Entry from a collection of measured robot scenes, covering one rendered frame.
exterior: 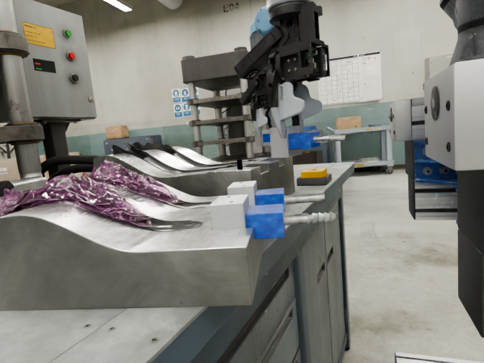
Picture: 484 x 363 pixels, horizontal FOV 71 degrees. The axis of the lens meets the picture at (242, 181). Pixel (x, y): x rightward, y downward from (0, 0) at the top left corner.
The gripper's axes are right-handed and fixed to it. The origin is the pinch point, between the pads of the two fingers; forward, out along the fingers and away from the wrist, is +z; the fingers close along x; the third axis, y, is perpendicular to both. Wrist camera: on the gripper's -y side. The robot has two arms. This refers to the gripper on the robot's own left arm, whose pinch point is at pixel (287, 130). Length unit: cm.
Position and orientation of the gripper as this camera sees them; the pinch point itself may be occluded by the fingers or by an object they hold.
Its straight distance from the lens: 62.7
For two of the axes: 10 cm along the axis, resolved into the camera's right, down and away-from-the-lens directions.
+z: 1.0, 9.9, 1.3
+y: 7.9, 0.1, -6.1
